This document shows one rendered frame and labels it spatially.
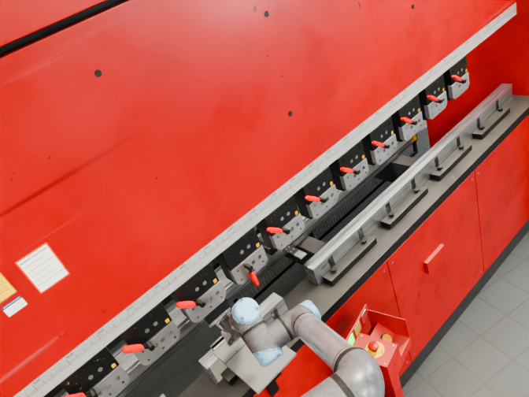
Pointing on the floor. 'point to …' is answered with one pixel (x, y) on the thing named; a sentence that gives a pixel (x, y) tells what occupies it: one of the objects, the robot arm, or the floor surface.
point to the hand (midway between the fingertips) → (238, 338)
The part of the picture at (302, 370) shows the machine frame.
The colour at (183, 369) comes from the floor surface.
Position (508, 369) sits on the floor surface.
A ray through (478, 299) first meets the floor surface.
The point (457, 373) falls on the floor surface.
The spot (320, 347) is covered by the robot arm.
